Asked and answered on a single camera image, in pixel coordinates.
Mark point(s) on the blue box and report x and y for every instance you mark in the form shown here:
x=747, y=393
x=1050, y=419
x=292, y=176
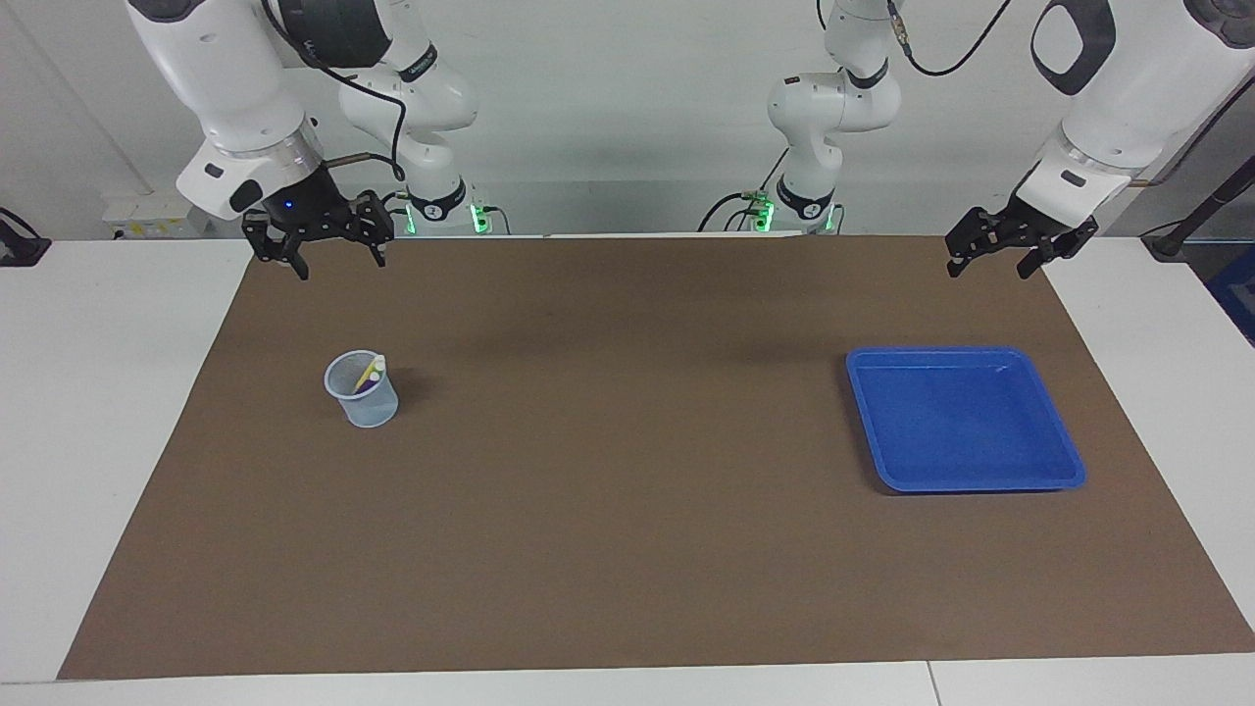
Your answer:
x=1237, y=294

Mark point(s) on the white power strip box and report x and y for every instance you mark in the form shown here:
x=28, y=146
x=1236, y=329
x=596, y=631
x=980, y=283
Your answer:
x=147, y=218

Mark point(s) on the blue plastic tray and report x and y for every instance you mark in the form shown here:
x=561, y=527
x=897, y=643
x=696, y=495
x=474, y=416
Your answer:
x=961, y=422

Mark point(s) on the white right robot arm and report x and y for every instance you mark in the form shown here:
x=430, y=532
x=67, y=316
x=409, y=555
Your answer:
x=225, y=78

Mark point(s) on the yellow pen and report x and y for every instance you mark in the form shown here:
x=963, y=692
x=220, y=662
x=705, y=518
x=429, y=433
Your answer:
x=369, y=371

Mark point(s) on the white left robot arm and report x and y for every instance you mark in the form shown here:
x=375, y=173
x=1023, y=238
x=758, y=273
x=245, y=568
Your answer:
x=1128, y=78

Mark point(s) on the brown table mat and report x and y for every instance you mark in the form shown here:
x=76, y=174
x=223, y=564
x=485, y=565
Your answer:
x=627, y=539

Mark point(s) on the translucent plastic cup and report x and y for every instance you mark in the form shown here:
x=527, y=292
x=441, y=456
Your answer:
x=373, y=412

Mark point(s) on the black table clamp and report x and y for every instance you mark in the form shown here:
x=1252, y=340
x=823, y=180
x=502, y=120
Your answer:
x=20, y=250

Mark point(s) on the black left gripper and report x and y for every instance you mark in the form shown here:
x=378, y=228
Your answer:
x=1034, y=221

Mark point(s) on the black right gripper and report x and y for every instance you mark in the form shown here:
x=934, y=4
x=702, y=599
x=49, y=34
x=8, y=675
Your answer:
x=304, y=204

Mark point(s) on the black stand pole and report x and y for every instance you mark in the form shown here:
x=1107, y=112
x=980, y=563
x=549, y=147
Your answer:
x=1201, y=211

